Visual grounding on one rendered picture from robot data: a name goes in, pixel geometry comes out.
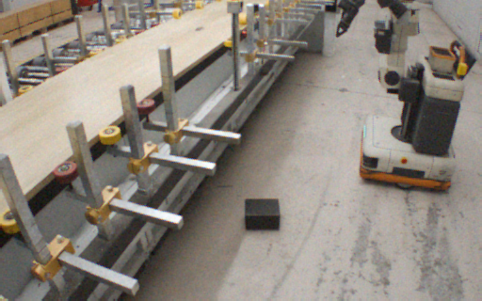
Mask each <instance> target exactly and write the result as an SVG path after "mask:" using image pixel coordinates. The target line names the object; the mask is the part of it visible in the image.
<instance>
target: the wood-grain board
mask: <svg viewBox="0 0 482 301"><path fill-rule="evenodd" d="M226 1H228V0H221V2H218V1H215V2H213V3H210V4H208V5H206V6H203V8H196V9H193V10H191V11H189V12H187V13H185V14H183V16H182V18H181V19H177V18H173V19H171V20H169V21H168V22H166V23H163V24H160V25H158V26H156V27H153V28H151V29H149V30H147V31H145V32H142V33H140V34H138V35H135V36H133V37H131V38H130V39H128V40H125V41H124V42H121V43H119V44H117V45H115V46H113V47H111V48H108V49H106V50H104V51H102V52H100V53H98V54H97V55H95V56H93V57H91V58H89V59H87V60H84V61H83V62H81V63H78V64H77V65H74V66H72V67H71V68H68V69H67V70H65V71H64V72H63V73H60V74H59V75H57V76H55V77H53V78H51V79H49V80H48V81H45V82H44V83H41V84H40V85H38V86H36V87H34V88H32V89H30V90H28V91H27V92H26V93H24V94H22V95H20V96H19V97H17V98H15V99H14V100H12V101H10V102H9V103H6V104H5V105H3V106H2V107H0V152H2V153H4V154H7V155H8V156H9V160H10V162H11V163H12V167H13V169H14V171H15V174H16V176H17V178H18V182H19V184H20V186H21V189H22V191H23V193H24V197H25V199H26V201H27V202H28V201H29V200H30V199H32V198H33V197H34V195H36V194H38V192H39V191H40V190H41V188H44V186H46V184H47V183H49V182H51V181H52V180H53V179H54V178H55V173H54V169H55V167H56V166H57V165H59V164H61V163H63V162H68V161H72V162H73V161H74V158H73V152H72V147H71V144H70V141H69V136H68V133H67V130H66V127H65V126H66V125H67V124H68V123H69V122H70V121H71V120H73V119H76V120H79V121H82V122H83V123H84V129H85V132H86V136H87V139H88V148H90V147H92V146H93V145H95V143H96V142H98V141H99V140H100V136H99V132H100V131H101V130H102V129H103V128H105V127H108V126H118V125H119V124H120V123H122V122H123V121H124V120H125V119H124V115H123V111H122V106H121V97H120V95H121V94H120V87H122V86H123V85H124V84H130V85H132V86H134V87H135V96H136V101H137V103H138V102H139V101H143V100H147V99H152V98H153V97H154V96H156V95H157V94H158V93H159V92H160V91H162V89H163V87H162V80H161V73H160V67H159V61H158V60H159V54H158V48H159V47H160V46H161V45H163V44H166V45H169V46H170V47H171V60H172V68H173V75H174V82H175V81H176V80H178V79H179V78H181V77H182V76H183V75H185V74H186V73H187V72H189V71H190V69H192V68H193V67H194V66H196V65H197V64H199V63H200V62H201V61H203V60H204V59H205V58H206V57H207V56H209V55H210V54H212V53H213V52H214V51H216V50H217V49H219V48H221V47H222V46H223V45H225V40H230V39H231V38H232V17H231V13H227V2H226ZM243 1H244V6H243V11H242V12H241V13H243V14H247V4H249V3H252V4H253V3H258V4H266V1H267V0H243ZM275 2H278V0H275ZM241 13H239V16H240V14H241ZM199 27H200V28H202V27H203V28H204V29H202V30H201V31H195V30H196V29H197V28H199Z"/></svg>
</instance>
